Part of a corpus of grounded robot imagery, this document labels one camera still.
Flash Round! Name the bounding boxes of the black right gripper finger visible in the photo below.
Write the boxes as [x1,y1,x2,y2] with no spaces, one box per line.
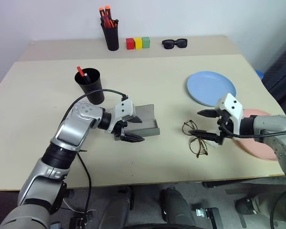
[197,109,220,118]
[190,130,221,142]

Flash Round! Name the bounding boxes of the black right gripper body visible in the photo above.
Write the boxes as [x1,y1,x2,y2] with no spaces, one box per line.
[215,108,232,146]

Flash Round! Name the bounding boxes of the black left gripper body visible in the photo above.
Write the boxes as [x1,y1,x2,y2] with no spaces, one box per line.
[113,114,137,142]

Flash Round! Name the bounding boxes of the grey glasses case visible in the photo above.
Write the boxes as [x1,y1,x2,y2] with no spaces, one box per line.
[114,104,161,141]

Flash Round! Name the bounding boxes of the wide black cup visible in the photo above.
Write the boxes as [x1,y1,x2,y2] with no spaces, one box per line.
[74,68,105,105]

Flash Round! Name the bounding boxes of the tall narrow black cup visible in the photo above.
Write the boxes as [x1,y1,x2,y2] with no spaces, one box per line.
[100,20,120,52]

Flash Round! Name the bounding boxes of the thin-framed clear eyeglasses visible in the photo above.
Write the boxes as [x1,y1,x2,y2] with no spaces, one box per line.
[182,120,209,158]

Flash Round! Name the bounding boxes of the light blue plate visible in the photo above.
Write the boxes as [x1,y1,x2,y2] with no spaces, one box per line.
[186,71,237,107]

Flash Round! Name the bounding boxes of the pink plate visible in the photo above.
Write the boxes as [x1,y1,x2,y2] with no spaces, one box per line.
[231,109,281,162]

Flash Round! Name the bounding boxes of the black woven-pattern panel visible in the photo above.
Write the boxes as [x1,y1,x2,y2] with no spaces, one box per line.
[262,40,286,102]

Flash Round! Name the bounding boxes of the dark rounded shape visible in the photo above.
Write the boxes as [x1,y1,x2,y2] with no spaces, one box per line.
[159,187,197,229]
[100,187,135,229]

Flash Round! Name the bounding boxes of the black sunglasses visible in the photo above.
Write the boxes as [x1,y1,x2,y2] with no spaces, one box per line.
[162,38,188,50]

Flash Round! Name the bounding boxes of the grey rounded base part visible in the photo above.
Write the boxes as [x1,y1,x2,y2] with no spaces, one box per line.
[235,193,262,216]

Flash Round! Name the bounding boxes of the black connector box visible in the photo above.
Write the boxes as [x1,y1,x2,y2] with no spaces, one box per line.
[69,213,92,229]

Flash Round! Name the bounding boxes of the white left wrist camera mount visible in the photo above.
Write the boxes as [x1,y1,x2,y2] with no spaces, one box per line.
[106,97,137,134]

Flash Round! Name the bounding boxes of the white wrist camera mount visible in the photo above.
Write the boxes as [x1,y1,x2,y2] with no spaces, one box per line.
[215,93,244,139]
[106,97,137,134]

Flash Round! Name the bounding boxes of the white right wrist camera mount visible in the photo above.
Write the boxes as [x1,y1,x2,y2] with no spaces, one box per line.
[215,93,244,139]

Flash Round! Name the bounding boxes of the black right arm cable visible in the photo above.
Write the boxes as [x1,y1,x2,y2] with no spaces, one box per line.
[220,123,286,139]

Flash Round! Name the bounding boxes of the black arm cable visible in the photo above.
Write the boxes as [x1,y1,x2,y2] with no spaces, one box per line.
[58,89,129,215]
[220,123,286,139]

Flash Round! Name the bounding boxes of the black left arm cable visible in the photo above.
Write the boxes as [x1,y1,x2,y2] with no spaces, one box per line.
[58,89,129,215]

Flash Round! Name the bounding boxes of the grey table frame bar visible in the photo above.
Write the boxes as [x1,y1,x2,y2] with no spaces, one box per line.
[202,177,286,189]

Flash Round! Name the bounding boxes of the metal bracket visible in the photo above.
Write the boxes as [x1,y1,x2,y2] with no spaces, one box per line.
[192,207,224,229]

